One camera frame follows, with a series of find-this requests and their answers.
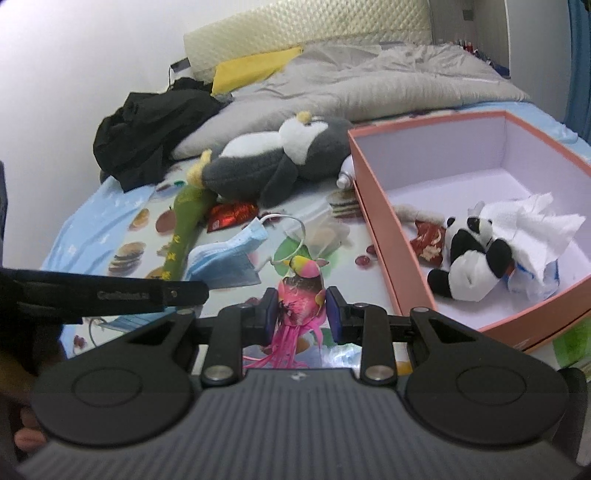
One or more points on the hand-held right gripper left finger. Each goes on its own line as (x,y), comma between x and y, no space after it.
(272,316)

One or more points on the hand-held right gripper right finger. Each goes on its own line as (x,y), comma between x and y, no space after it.
(333,318)

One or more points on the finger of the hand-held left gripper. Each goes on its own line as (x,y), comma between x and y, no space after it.
(184,293)

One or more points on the pink bird toy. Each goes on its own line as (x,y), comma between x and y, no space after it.
(300,295)

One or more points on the red snack packet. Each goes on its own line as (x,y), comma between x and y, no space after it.
(231,216)
(429,244)

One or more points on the panda plush toy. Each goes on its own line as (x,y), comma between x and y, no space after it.
(466,263)

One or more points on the pink cardboard box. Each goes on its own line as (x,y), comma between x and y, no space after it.
(461,152)

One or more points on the blue plastic bag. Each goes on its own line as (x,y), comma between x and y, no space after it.
(547,277)

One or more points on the white tissue paper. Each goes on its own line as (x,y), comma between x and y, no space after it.
(531,226)

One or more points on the person's left hand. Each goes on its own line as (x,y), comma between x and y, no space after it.
(30,436)

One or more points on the blue face mask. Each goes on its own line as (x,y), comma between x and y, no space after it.
(221,258)
(129,323)

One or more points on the green patterned tube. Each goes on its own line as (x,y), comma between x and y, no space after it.
(184,226)

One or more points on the blue tree print bedsheet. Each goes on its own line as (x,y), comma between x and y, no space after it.
(87,221)

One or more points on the clear plastic bag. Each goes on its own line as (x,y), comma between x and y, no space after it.
(323,235)

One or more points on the white bottle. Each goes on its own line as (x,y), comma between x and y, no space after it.
(346,173)

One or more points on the grey penguin plush toy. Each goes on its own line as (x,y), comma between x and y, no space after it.
(258,161)

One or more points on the black jacket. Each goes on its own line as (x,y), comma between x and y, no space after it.
(147,124)

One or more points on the yellow pillow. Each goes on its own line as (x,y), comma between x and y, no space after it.
(249,69)

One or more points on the grey duvet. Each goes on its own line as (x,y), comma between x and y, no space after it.
(392,83)

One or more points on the cream padded headboard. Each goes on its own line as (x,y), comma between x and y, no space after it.
(300,23)

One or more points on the row of small bottles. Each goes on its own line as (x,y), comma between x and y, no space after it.
(480,53)

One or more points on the white cabinet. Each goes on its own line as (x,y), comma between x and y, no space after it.
(535,46)

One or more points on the blue curtain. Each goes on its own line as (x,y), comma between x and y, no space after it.
(579,69)

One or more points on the black wall charger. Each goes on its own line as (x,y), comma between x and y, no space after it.
(181,64)

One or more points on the wall socket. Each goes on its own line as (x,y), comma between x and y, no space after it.
(467,14)

